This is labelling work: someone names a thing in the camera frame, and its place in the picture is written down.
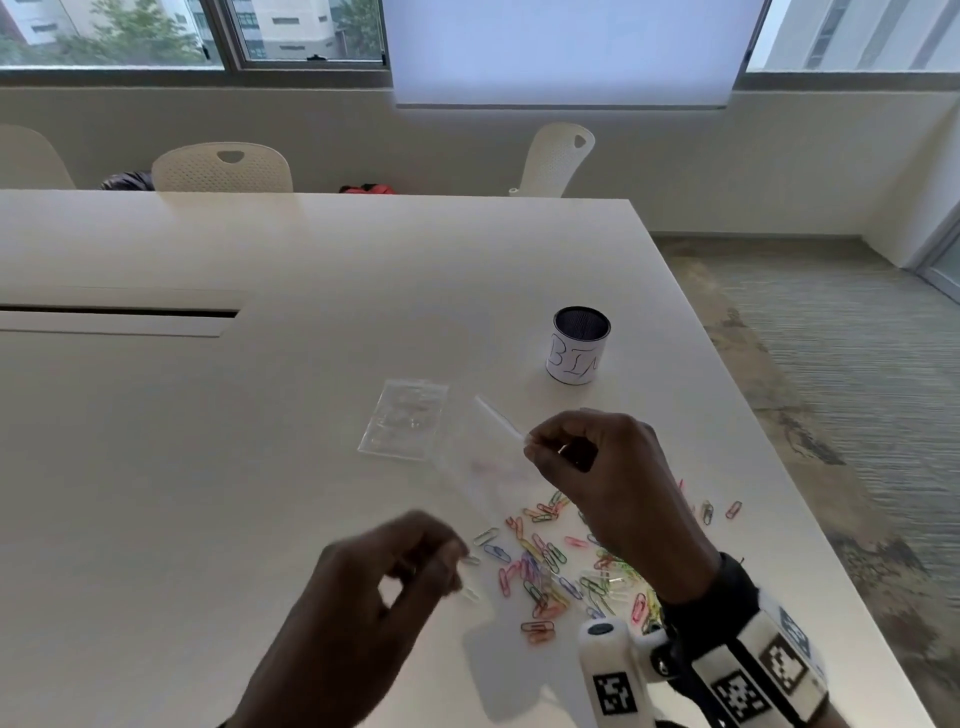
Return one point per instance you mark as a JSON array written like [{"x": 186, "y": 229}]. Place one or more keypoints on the person's right hand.
[{"x": 630, "y": 495}]

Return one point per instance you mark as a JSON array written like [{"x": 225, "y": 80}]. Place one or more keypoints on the person's left hand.
[{"x": 345, "y": 622}]

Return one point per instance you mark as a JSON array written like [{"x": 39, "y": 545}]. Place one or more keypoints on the white paper cup black rim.
[{"x": 576, "y": 360}]

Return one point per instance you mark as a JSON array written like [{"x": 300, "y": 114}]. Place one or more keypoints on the smooth clear plastic bag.
[{"x": 487, "y": 457}]

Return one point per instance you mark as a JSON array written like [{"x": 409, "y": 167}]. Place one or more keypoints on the pile of colourful paper clips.
[{"x": 538, "y": 627}]

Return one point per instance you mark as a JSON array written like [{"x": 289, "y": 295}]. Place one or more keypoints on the crinkled clear plastic bag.
[{"x": 401, "y": 420}]

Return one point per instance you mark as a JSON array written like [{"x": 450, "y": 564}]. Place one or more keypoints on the marker-tagged black wristband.
[{"x": 750, "y": 675}]

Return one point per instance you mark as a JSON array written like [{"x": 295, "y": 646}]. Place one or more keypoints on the white perforated chair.
[
  {"x": 30, "y": 161},
  {"x": 551, "y": 161},
  {"x": 221, "y": 172}
]

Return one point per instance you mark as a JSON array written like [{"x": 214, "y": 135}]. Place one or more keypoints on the white table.
[{"x": 300, "y": 247}]

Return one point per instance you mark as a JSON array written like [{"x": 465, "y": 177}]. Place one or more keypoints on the frosted glass door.
[{"x": 943, "y": 262}]

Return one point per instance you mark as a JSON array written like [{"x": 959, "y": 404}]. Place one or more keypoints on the white roller blind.
[{"x": 562, "y": 52}]

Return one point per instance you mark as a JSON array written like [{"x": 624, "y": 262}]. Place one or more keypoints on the window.
[
  {"x": 855, "y": 34},
  {"x": 150, "y": 34}
]

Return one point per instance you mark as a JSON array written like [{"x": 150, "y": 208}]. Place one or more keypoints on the white cylindrical wrist camera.
[{"x": 611, "y": 675}]

